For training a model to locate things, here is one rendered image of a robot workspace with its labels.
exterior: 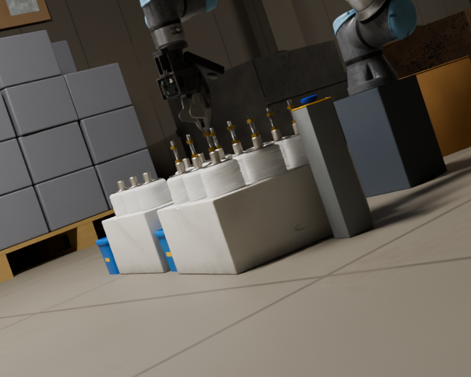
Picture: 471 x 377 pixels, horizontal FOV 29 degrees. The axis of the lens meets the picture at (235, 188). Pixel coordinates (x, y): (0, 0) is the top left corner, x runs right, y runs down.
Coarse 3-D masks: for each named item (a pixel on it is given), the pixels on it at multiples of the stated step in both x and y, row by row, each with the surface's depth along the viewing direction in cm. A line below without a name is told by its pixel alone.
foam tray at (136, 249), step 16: (160, 208) 255; (112, 224) 279; (128, 224) 266; (144, 224) 255; (160, 224) 255; (112, 240) 284; (128, 240) 271; (144, 240) 259; (128, 256) 276; (144, 256) 263; (160, 256) 254; (128, 272) 281; (144, 272) 268; (160, 272) 256
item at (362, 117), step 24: (360, 96) 258; (384, 96) 254; (408, 96) 261; (360, 120) 261; (384, 120) 255; (408, 120) 259; (360, 144) 264; (384, 144) 257; (408, 144) 257; (432, 144) 264; (360, 168) 266; (384, 168) 260; (408, 168) 255; (432, 168) 262; (384, 192) 262
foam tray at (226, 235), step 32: (352, 160) 221; (256, 192) 209; (288, 192) 213; (192, 224) 220; (224, 224) 205; (256, 224) 209; (288, 224) 212; (320, 224) 215; (192, 256) 227; (224, 256) 209; (256, 256) 208
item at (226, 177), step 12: (204, 168) 213; (216, 168) 210; (228, 168) 210; (240, 168) 214; (204, 180) 212; (216, 180) 210; (228, 180) 210; (240, 180) 212; (216, 192) 211; (228, 192) 210
